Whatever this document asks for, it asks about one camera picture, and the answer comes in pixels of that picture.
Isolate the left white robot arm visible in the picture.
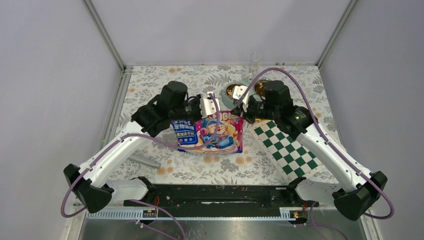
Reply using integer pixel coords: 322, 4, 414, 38
60, 81, 204, 218

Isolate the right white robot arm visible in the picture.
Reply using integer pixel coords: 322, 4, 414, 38
231, 80, 388, 221

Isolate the pink pet food bag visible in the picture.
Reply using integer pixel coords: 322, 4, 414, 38
171, 110, 244, 154

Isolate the clear plastic bottle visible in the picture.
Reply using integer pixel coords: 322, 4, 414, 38
246, 52, 261, 81

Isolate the grey metal cylinder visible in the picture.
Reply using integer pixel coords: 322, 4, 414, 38
127, 153, 161, 169

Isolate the green double pet bowl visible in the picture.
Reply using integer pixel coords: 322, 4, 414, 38
221, 78, 271, 110

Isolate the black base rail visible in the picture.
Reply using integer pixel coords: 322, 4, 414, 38
123, 184, 313, 218

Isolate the floral table mat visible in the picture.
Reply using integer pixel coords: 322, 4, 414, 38
111, 65, 336, 185

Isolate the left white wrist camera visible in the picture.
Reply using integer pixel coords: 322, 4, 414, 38
200, 91, 221, 119

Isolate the green white checkerboard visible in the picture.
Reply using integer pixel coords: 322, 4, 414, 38
248, 120, 324, 182

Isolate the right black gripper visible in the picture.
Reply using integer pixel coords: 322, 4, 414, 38
232, 96, 281, 124

